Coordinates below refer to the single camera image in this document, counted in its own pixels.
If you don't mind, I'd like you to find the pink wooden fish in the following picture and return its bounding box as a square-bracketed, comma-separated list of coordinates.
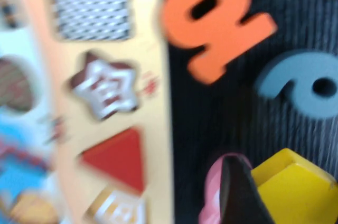
[198, 153, 254, 224]

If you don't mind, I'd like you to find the red triangle piece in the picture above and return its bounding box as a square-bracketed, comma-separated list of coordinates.
[80, 127, 146, 193]

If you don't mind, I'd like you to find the orange number ten piece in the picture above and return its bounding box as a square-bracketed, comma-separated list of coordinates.
[162, 0, 278, 86]

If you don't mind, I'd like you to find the yellow pentagon piece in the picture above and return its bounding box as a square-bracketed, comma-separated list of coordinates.
[250, 147, 338, 224]

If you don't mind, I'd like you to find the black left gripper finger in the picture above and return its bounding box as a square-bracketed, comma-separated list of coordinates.
[220, 155, 277, 224]

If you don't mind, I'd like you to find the blue-grey number nine piece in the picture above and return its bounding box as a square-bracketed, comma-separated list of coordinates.
[255, 51, 338, 120]

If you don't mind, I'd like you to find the blue ocean wooden puzzle board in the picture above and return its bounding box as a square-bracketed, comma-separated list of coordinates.
[0, 0, 172, 224]

